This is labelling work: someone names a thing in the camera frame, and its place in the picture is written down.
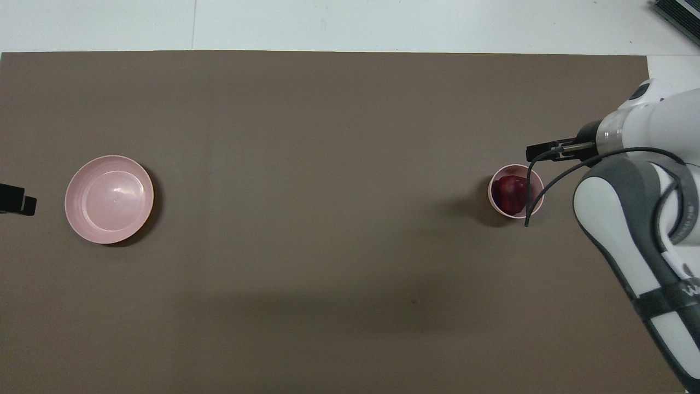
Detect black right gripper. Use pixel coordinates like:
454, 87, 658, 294
526, 121, 599, 163

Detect dark red apple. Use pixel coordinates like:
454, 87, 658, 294
491, 175, 529, 215

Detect pink bowl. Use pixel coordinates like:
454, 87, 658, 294
488, 164, 545, 219

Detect pink plate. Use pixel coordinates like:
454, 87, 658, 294
65, 155, 155, 245

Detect brown table mat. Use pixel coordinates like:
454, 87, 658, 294
0, 50, 674, 394

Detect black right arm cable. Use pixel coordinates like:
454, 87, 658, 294
524, 142, 700, 247

